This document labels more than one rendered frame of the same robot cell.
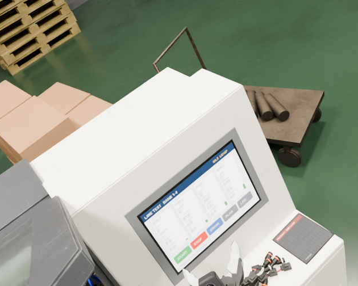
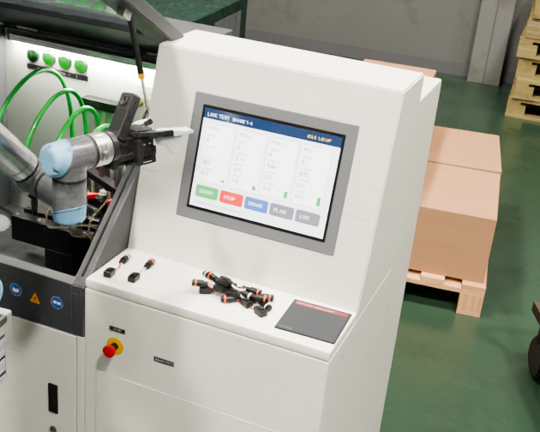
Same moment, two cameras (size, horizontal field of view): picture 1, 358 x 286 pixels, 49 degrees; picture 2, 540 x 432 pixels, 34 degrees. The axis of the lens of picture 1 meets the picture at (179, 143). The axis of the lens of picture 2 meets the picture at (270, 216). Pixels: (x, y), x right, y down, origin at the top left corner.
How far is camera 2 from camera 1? 1.66 m
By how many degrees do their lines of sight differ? 38
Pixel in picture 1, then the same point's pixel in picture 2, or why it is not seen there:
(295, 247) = (294, 316)
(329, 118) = not seen: outside the picture
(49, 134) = not seen: hidden behind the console
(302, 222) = (336, 317)
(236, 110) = (375, 111)
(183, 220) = (234, 159)
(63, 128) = not seen: hidden behind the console
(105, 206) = (191, 66)
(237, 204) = (296, 211)
